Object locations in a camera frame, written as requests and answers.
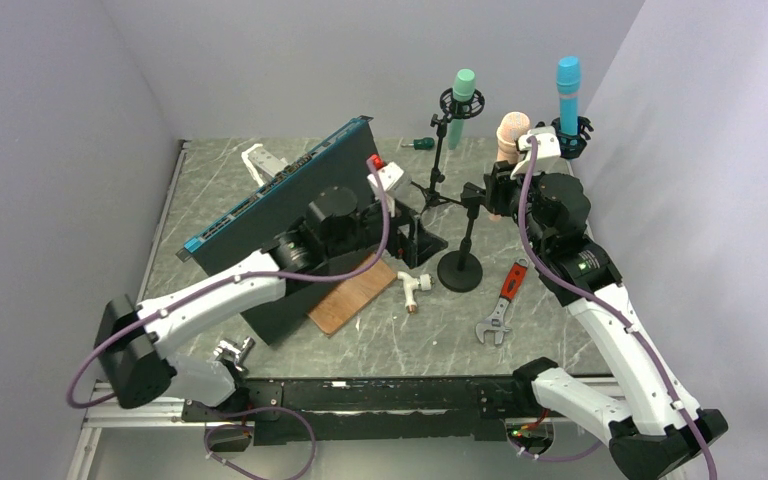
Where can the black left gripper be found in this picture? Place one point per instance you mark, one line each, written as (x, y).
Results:
(421, 243)

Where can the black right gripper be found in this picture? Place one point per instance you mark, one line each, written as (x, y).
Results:
(498, 184)

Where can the beige microphone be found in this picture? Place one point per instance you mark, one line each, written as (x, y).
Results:
(512, 126)

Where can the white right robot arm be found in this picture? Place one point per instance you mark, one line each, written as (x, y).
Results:
(657, 426)

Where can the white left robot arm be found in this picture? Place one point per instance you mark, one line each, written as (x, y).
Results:
(273, 288)

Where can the black tripod microphone stand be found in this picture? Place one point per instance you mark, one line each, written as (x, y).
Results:
(432, 197)

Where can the black round-base microphone stand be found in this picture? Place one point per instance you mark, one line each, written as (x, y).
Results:
(461, 271)

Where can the green microphone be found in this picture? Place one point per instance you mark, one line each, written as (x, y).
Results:
(462, 91)

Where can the blue microphone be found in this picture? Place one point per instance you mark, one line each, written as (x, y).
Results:
(568, 81)

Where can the white plastic faucet fitting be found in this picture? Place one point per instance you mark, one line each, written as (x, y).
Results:
(411, 284)

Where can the wooden board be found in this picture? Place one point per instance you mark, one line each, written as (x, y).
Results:
(351, 296)

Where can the chrome faucet fitting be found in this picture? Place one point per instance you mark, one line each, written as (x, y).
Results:
(233, 354)

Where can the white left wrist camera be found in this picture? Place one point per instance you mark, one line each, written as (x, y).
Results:
(389, 183)

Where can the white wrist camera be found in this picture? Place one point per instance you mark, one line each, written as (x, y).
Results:
(389, 183)
(537, 145)

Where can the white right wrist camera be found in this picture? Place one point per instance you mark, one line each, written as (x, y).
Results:
(537, 145)

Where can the black round-base shock-mount stand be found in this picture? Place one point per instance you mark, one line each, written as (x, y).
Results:
(571, 145)

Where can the green handled screwdriver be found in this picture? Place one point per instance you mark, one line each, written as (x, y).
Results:
(421, 144)

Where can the red handled adjustable wrench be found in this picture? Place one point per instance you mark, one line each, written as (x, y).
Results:
(495, 323)

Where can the white metal bracket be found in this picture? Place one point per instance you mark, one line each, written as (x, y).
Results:
(262, 165)

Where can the black mounting base rail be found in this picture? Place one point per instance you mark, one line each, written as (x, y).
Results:
(284, 410)

